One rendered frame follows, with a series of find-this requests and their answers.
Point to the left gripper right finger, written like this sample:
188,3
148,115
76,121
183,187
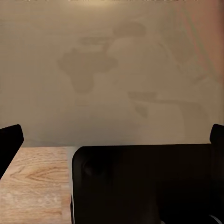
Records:
217,139

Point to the coffee table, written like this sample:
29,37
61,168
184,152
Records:
112,72

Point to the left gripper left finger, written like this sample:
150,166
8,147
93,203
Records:
11,139

